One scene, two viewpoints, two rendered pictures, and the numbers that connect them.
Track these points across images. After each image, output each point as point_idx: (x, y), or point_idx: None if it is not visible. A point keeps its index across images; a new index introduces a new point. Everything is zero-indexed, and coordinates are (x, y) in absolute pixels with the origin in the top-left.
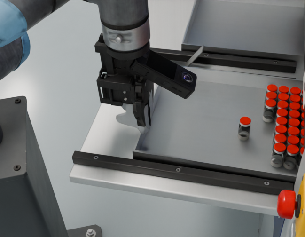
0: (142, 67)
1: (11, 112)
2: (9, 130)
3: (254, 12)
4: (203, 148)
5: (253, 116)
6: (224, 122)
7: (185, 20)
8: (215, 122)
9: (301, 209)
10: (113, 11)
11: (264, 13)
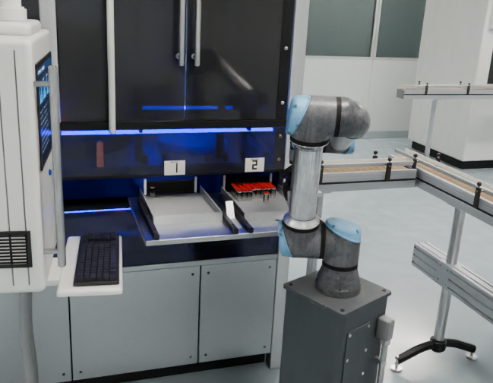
0: None
1: (301, 283)
2: (314, 279)
3: (159, 210)
4: (282, 207)
5: (251, 202)
6: (261, 206)
7: (184, 225)
8: (263, 207)
9: None
10: None
11: (157, 207)
